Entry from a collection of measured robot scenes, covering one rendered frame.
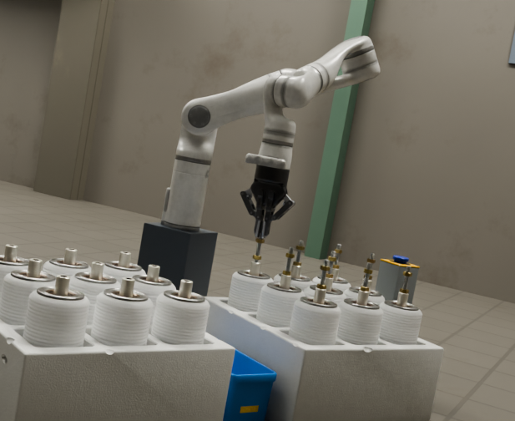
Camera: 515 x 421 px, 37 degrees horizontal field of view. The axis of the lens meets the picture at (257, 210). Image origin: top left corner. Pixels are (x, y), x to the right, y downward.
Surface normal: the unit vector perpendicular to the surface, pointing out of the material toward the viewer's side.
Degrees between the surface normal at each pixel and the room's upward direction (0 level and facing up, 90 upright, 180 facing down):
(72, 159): 90
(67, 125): 90
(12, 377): 90
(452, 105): 90
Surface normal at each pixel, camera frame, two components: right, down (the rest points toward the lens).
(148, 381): 0.60, 0.17
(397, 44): -0.44, 0.00
